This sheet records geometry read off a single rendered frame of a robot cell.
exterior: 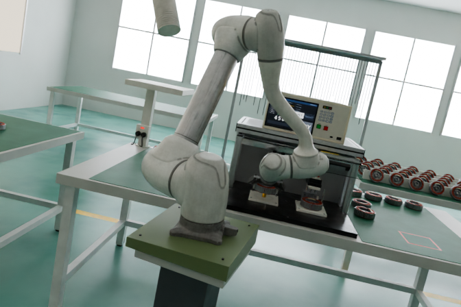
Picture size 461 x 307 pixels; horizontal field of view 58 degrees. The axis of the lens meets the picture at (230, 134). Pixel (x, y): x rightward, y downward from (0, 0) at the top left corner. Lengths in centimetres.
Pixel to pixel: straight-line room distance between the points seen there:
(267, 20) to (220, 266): 87
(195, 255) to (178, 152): 38
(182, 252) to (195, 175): 25
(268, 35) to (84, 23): 806
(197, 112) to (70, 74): 806
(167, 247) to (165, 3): 199
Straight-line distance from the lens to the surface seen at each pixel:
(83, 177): 208
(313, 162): 174
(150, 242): 139
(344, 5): 868
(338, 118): 222
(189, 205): 140
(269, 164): 169
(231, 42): 161
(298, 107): 219
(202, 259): 132
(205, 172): 136
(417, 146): 900
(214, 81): 158
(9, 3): 774
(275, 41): 155
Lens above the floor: 136
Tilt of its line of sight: 8 degrees down
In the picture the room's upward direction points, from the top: 11 degrees clockwise
